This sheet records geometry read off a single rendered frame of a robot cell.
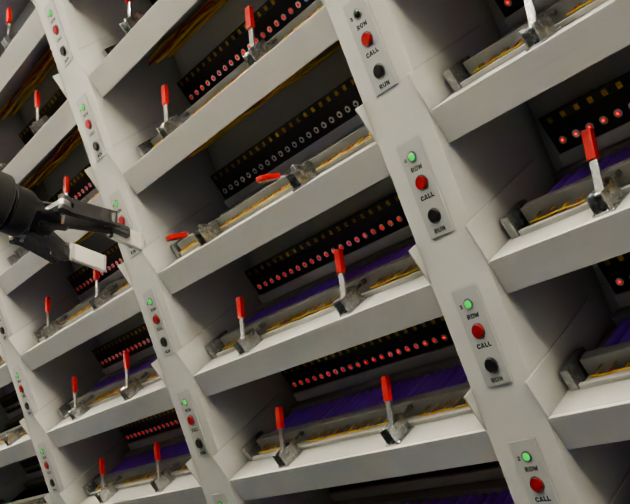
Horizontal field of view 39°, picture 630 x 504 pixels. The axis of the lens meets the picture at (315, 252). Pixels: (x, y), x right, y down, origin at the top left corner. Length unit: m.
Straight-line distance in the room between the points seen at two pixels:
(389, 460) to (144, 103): 0.83
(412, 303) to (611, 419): 0.29
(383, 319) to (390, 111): 0.28
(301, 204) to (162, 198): 0.45
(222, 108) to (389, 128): 0.35
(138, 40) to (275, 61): 0.35
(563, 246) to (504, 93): 0.18
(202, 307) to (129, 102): 0.40
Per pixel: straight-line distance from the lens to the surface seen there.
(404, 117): 1.10
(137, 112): 1.71
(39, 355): 2.15
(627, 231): 0.96
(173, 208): 1.67
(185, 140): 1.47
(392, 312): 1.18
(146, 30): 1.53
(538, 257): 1.02
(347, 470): 1.35
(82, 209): 1.39
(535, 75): 1.00
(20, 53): 1.95
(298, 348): 1.35
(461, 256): 1.08
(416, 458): 1.24
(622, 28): 0.95
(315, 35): 1.21
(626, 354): 1.07
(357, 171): 1.18
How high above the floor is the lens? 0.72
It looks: 5 degrees up
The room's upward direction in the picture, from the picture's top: 20 degrees counter-clockwise
